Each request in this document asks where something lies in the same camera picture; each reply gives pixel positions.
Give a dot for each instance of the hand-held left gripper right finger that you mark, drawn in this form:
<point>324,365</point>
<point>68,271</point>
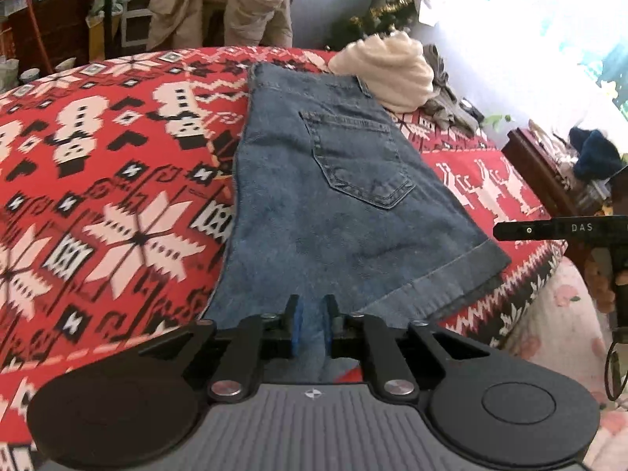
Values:
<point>326,326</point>

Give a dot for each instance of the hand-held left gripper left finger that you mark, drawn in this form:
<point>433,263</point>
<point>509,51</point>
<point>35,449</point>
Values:
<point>295,326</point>

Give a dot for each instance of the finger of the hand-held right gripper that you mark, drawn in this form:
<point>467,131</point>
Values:
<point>530,230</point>

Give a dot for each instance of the blue denim shorts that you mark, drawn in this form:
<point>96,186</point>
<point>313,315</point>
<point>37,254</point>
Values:
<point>343,196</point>

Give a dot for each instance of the person's right hand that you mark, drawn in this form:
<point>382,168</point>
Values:
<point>619,277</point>

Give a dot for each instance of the dark wooden nightstand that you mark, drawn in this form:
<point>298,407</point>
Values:
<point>539,167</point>

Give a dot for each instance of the dark blue fuzzy bundle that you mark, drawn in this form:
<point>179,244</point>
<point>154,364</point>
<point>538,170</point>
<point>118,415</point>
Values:
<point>596,154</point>

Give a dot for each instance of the pink floral bedsheet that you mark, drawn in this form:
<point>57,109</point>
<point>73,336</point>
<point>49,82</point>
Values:
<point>559,353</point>

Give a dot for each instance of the black-rimmed eyeglasses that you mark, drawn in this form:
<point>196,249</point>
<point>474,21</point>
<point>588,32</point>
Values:
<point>608,368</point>

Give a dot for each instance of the grey crumpled cloth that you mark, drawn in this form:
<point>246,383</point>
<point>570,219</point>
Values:
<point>449,103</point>

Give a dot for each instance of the cream cloth bundle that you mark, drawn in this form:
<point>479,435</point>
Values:
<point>387,68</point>

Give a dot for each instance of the red patterned blanket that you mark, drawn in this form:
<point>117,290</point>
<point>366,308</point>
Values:
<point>122,181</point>

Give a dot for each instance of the christmas tree with tinsel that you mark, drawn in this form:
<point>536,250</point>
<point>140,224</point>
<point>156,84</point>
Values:
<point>387,14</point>

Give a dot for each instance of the grey refrigerator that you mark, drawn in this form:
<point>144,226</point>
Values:
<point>333,0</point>

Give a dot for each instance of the beige coat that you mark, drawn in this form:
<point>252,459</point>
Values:
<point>245,5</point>

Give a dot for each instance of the white ceramic bowl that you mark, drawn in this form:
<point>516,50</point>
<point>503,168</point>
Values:
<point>65,64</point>

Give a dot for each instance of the yellow vase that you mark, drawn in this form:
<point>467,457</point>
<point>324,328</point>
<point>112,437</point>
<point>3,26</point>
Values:
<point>97,37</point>

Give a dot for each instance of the teal ceramic bowl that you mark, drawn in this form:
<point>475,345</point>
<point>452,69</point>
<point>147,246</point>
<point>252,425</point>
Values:
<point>29,76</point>

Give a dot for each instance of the brown wooden drawer cabinet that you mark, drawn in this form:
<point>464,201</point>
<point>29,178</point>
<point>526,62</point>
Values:
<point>59,29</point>

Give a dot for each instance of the red broom stick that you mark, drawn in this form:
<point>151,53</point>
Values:
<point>39,34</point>

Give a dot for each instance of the white frame rack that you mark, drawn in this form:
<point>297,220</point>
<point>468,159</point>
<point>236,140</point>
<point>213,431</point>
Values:
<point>135,10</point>

